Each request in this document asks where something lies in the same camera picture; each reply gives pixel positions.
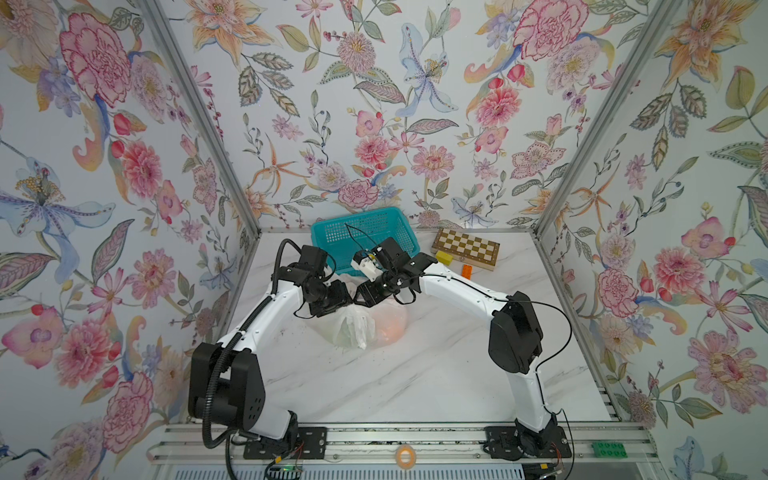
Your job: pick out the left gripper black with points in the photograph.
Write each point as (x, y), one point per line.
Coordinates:
(341, 298)

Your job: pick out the wooden chessboard box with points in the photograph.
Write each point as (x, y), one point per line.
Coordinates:
(466, 248)

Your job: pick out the right aluminium corner post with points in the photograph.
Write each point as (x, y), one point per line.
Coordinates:
(638, 56)

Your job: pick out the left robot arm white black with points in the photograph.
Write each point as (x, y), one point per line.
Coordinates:
(227, 391)

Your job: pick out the teal plastic basket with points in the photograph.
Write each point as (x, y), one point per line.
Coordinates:
(342, 237)

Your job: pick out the aluminium rail base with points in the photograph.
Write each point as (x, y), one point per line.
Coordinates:
(403, 451)

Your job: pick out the white translucent plastic bag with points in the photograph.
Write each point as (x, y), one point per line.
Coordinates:
(363, 328)

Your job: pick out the left aluminium corner post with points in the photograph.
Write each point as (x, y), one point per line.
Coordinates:
(163, 34)

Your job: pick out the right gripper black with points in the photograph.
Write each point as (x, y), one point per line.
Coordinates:
(368, 295)

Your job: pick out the orange block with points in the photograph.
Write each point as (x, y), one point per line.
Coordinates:
(467, 271)

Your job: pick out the yellow block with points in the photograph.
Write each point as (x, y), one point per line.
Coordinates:
(444, 257)

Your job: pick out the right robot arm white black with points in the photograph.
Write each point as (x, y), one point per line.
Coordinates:
(515, 342)

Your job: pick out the aluminium corner post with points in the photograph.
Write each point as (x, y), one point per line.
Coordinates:
(638, 56)
(163, 34)

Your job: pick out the green lego plate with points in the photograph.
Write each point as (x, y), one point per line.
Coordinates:
(609, 450)

